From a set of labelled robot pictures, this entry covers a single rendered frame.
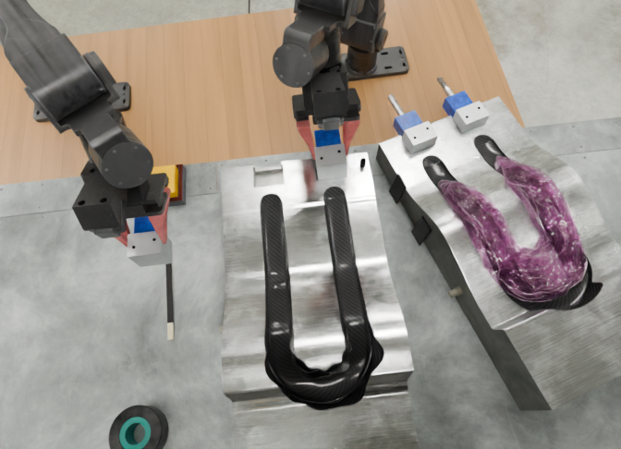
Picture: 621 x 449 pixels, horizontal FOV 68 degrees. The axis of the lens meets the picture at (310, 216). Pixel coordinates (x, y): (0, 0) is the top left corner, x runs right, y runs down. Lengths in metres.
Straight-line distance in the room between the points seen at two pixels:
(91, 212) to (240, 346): 0.27
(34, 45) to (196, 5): 1.88
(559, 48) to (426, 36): 1.34
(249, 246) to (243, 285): 0.07
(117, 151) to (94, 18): 2.04
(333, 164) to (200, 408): 0.44
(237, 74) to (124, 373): 0.64
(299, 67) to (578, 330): 0.54
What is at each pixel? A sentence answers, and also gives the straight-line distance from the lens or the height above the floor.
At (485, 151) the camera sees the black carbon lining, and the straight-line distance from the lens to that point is 0.91.
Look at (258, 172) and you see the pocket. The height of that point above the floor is 0.87.
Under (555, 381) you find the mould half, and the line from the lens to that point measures 0.75.
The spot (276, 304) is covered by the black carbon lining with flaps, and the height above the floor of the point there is 0.90.
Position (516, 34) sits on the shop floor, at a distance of 2.40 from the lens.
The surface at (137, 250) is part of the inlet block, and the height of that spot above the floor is 0.96.
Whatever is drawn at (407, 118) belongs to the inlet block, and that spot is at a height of 0.87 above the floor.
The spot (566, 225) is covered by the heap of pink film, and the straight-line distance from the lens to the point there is 0.84.
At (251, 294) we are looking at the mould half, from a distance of 0.72.
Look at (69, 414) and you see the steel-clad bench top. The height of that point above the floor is 0.80.
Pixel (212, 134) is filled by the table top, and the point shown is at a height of 0.80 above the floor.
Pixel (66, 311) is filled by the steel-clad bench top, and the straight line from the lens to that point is 0.92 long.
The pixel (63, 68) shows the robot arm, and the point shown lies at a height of 1.20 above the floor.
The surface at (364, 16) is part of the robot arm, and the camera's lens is 0.91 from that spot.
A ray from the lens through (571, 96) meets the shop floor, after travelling 2.26.
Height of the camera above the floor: 1.59
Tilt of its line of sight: 67 degrees down
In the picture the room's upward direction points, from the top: 4 degrees counter-clockwise
